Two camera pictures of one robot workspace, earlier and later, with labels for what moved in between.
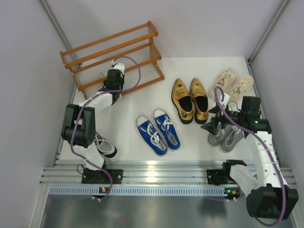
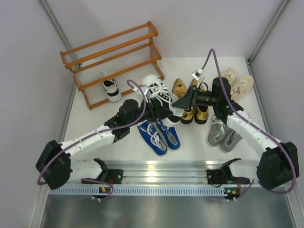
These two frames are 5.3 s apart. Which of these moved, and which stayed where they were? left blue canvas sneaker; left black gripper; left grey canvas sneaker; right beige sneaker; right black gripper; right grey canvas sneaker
Moved: right black gripper; left black gripper
Stayed: right grey canvas sneaker; left grey canvas sneaker; left blue canvas sneaker; right beige sneaker
